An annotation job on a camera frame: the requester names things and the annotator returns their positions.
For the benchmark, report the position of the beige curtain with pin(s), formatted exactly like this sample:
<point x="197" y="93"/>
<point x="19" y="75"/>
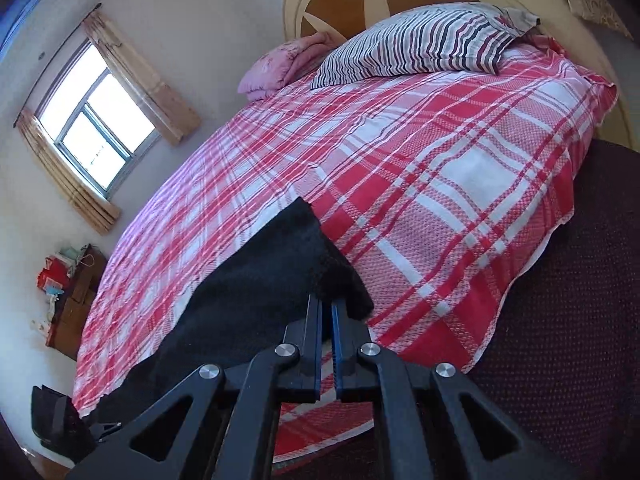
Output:
<point x="168" y="112"/>
<point x="96" y="210"/>

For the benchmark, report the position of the window with grey frame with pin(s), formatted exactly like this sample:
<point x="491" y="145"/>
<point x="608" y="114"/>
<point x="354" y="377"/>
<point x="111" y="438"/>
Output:
<point x="93" y="122"/>

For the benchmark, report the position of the striped pillow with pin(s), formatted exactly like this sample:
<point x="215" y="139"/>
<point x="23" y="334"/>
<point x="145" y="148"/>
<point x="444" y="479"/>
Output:
<point x="447" y="37"/>

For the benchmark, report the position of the yellow side curtain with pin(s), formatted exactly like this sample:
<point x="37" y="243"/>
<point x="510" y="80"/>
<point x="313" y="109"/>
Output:
<point x="599" y="12"/>

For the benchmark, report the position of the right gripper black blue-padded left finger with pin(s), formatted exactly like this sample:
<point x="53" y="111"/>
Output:
<point x="218" y="423"/>

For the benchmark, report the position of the black curtain rod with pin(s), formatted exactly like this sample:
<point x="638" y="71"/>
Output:
<point x="55" y="69"/>

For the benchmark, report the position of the red white plaid bedsheet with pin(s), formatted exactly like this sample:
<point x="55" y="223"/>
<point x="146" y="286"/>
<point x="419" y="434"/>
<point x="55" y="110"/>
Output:
<point x="440" y="189"/>

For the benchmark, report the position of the dark maroon dotted mattress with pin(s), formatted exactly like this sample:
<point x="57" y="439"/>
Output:
<point x="564" y="359"/>

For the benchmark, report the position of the red gift bag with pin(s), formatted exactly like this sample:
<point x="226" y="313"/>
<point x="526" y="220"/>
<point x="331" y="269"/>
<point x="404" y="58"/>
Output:
<point x="54" y="274"/>

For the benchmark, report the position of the right beige curtain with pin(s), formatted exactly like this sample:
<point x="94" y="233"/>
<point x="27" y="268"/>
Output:
<point x="168" y="112"/>

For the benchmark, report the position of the brown wooden desk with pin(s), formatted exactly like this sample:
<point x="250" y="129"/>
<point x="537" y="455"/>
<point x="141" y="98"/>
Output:
<point x="73" y="307"/>

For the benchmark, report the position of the black folding chair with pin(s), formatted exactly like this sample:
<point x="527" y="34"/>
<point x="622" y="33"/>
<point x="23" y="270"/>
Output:
<point x="58" y="426"/>

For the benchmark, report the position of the left beige curtain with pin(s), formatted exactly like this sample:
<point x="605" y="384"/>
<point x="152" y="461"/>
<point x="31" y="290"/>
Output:
<point x="96" y="210"/>

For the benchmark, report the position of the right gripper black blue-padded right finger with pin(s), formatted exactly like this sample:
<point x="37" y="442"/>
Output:
<point x="432" y="422"/>

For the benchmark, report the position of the black pants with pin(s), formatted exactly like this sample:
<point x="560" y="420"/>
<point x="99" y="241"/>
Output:
<point x="243" y="307"/>

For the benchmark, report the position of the pink folded blanket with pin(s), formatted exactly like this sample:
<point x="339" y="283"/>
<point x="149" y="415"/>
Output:
<point x="286" y="64"/>

